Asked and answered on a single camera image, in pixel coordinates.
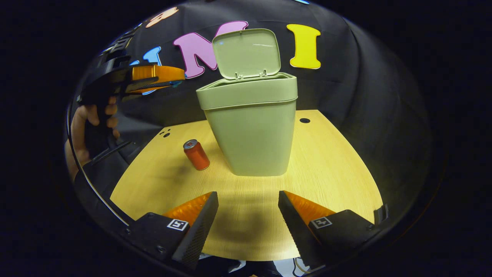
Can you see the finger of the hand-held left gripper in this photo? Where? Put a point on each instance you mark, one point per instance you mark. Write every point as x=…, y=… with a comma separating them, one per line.
x=146, y=85
x=161, y=73

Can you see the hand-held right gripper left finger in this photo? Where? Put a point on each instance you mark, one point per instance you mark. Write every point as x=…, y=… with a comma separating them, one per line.
x=194, y=234

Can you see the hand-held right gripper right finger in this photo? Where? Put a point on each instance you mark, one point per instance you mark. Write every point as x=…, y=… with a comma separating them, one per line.
x=298, y=231

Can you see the blue paper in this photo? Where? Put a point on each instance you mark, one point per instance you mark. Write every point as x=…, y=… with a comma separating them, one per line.
x=177, y=83

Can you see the red pop can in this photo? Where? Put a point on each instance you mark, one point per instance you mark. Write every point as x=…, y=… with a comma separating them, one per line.
x=196, y=156

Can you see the green desktop garbage bin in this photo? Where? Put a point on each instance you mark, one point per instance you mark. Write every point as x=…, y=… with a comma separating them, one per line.
x=253, y=130

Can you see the wooden desktop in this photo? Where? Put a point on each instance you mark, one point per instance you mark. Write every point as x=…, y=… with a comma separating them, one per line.
x=326, y=173

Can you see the black backdrop cloth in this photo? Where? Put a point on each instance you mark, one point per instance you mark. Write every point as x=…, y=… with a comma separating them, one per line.
x=346, y=96

